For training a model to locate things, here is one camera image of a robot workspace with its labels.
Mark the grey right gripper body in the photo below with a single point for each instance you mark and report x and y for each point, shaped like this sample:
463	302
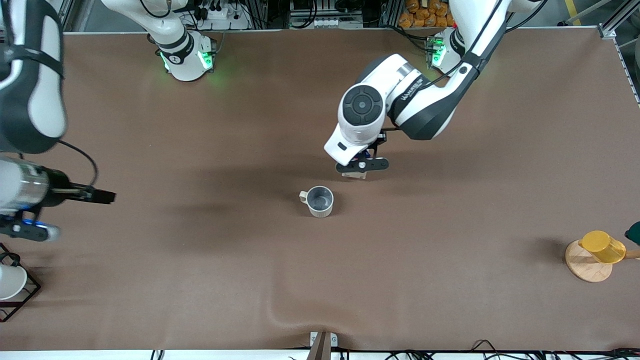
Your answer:
59	190

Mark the beige ribbed mug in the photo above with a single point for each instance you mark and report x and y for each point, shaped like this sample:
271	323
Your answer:
325	210

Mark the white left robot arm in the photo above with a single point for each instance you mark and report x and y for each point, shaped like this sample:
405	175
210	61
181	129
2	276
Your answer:
425	100

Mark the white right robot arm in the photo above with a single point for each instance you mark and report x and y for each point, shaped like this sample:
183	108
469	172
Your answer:
35	100

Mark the white cup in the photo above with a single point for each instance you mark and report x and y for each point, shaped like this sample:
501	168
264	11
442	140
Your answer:
10	282

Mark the round wooden cup stand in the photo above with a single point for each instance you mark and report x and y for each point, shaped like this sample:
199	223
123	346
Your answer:
587	270

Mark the yellow plastic cup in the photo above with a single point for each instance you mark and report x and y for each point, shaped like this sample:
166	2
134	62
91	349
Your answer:
602	246

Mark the small white socket strip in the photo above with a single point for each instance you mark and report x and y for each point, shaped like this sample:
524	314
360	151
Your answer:
337	23

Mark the large table cover sheet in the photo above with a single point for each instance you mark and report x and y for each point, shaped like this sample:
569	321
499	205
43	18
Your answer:
200	275

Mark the orange bread bag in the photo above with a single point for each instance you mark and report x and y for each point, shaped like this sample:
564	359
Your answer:
425	17

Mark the white power strip with plugs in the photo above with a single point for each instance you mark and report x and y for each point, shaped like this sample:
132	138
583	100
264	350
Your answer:
235	22

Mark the dark green object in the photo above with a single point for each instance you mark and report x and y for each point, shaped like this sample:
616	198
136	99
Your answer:
634	234

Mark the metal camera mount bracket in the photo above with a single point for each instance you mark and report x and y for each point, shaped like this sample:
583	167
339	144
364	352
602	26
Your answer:
320	350

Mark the aluminium frame profile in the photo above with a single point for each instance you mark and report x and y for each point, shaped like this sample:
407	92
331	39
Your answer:
607	32

